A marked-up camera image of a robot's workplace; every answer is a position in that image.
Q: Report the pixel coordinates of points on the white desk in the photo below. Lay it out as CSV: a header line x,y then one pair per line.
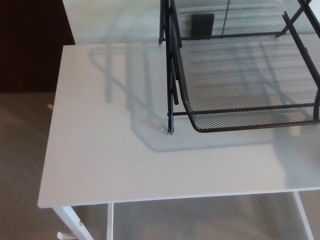
x,y
112,155

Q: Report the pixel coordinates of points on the black mesh file tray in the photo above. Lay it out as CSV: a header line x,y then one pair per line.
x,y
240,75

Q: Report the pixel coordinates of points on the dark brown cabinet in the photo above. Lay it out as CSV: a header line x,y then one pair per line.
x,y
30,45

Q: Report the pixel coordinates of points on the black rectangular wall plate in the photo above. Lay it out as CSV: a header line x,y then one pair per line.
x,y
202,24

